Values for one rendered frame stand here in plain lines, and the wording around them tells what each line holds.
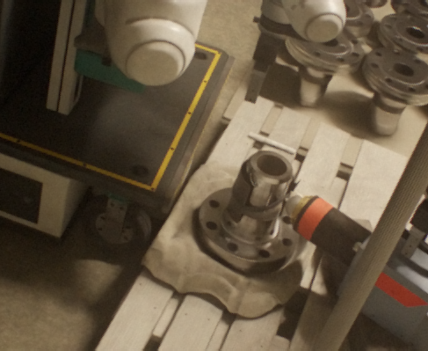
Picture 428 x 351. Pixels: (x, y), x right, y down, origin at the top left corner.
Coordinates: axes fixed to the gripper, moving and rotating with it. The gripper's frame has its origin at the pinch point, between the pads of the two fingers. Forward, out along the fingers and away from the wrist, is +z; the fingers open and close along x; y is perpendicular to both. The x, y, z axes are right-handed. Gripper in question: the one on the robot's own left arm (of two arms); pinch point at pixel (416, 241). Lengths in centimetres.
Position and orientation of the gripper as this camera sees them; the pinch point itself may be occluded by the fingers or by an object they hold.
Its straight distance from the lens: 188.6
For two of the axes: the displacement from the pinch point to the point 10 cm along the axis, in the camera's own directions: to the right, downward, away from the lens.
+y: -7.8, -5.4, 3.2
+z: -2.4, 7.3, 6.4
